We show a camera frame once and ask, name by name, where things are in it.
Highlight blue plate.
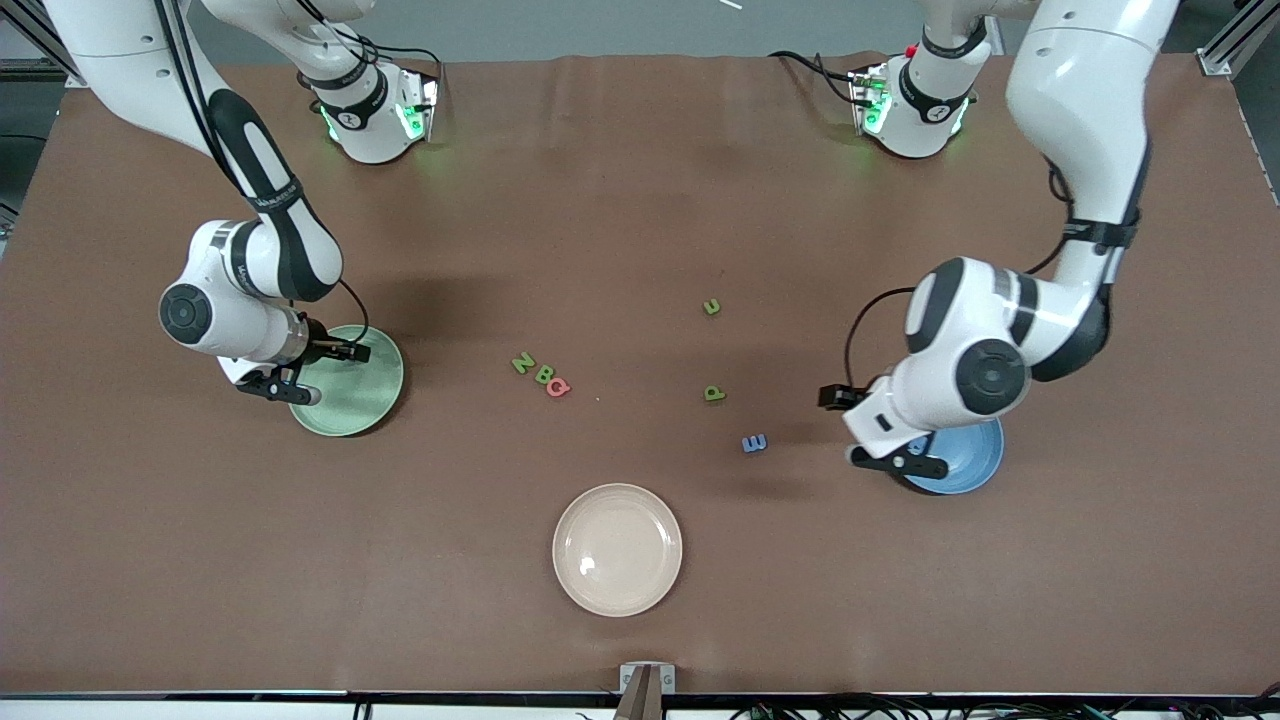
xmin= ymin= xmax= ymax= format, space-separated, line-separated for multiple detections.
xmin=900 ymin=415 xmax=1005 ymax=496

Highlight green plate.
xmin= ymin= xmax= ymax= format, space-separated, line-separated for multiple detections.
xmin=288 ymin=324 xmax=406 ymax=438

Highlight beige plate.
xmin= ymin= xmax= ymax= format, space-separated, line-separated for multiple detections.
xmin=552 ymin=483 xmax=684 ymax=618

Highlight brown table cover mat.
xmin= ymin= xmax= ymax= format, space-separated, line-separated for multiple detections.
xmin=0 ymin=52 xmax=1280 ymax=696

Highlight tangled black cables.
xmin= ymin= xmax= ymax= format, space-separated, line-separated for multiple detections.
xmin=730 ymin=690 xmax=1280 ymax=720

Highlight white table edge rail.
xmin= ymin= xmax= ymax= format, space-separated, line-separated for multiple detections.
xmin=0 ymin=692 xmax=1280 ymax=720

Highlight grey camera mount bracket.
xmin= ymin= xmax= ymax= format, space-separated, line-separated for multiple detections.
xmin=618 ymin=662 xmax=677 ymax=720

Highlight black right arm base cable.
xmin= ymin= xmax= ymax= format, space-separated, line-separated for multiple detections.
xmin=355 ymin=35 xmax=443 ymax=101

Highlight black arm base cable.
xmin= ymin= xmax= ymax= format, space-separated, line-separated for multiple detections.
xmin=768 ymin=50 xmax=871 ymax=109
xmin=355 ymin=35 xmax=443 ymax=101

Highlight aluminium extrusion frame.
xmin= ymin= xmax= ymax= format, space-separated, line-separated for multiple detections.
xmin=0 ymin=0 xmax=91 ymax=89
xmin=1197 ymin=0 xmax=1280 ymax=78

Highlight black left arm base cable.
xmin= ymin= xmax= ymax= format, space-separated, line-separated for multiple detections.
xmin=768 ymin=50 xmax=871 ymax=109

